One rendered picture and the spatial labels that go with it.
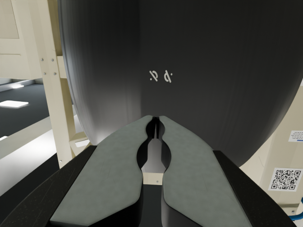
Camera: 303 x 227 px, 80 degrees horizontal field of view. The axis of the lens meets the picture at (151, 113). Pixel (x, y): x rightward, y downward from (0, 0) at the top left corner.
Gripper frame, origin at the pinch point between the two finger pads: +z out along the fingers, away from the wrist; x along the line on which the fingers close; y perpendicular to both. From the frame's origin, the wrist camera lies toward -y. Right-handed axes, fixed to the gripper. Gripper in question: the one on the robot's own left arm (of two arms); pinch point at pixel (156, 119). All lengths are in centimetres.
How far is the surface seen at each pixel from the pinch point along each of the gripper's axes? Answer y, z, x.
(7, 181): 236, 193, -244
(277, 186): 34, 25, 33
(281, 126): 16.3, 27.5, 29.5
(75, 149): 55, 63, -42
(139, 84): 0.3, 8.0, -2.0
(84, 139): 49, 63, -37
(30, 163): 239, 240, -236
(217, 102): 2.0, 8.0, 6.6
